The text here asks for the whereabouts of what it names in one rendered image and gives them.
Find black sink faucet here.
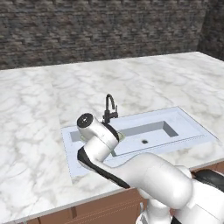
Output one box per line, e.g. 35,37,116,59
101,93,119,124

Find white rectangular sink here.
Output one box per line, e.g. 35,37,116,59
60,106,219,179

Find brown wooden cabinet door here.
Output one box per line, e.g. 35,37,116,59
71,187,149,224

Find brown wooden cabinet panel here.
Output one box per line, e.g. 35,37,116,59
188,161,224,177

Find brown wooden cabinet drawer front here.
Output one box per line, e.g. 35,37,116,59
17,207,74,224

